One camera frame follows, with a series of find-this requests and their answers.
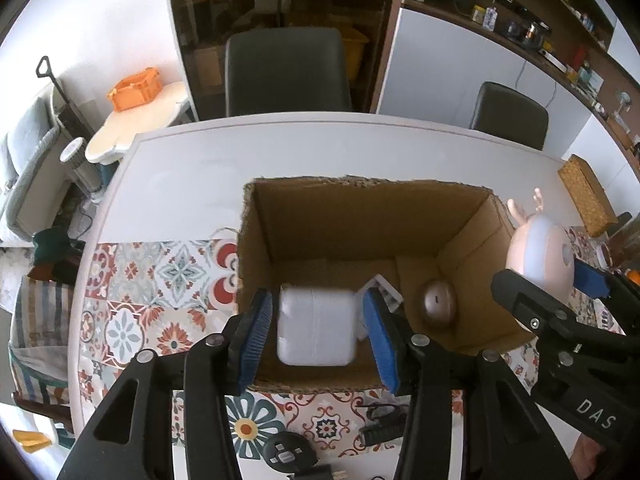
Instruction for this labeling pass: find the white power adapter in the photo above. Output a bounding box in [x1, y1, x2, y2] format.
[277, 285, 358, 367]

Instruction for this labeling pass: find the pink deer night light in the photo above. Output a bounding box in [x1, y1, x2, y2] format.
[506, 188, 575, 304]

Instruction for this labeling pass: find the black usb hub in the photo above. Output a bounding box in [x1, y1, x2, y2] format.
[360, 403, 408, 448]

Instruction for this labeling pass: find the small pink round speaker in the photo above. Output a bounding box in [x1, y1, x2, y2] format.
[422, 280, 458, 330]

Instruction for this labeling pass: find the black round remote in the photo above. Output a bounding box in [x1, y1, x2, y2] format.
[262, 431, 318, 474]

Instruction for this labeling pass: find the patterned tile table mat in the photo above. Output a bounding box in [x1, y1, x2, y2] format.
[77, 226, 632, 461]

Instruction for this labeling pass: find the brown cardboard box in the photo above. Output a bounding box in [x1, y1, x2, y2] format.
[235, 174, 536, 395]

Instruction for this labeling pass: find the white side table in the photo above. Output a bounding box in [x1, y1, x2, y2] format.
[85, 81, 190, 166]

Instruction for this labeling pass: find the black chair right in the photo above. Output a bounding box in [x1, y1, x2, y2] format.
[470, 81, 549, 151]

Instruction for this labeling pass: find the black chair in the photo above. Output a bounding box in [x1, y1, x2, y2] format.
[470, 81, 549, 151]
[224, 27, 352, 117]

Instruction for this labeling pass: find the grey sofa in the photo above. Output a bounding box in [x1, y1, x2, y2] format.
[1, 86, 72, 248]

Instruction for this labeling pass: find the orange plastic crate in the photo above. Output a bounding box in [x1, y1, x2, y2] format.
[107, 67, 163, 112]

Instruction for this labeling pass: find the black chair centre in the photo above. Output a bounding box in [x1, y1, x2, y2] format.
[224, 27, 352, 117]

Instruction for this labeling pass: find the dark glass cabinet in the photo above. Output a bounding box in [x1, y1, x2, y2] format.
[164, 0, 402, 122]

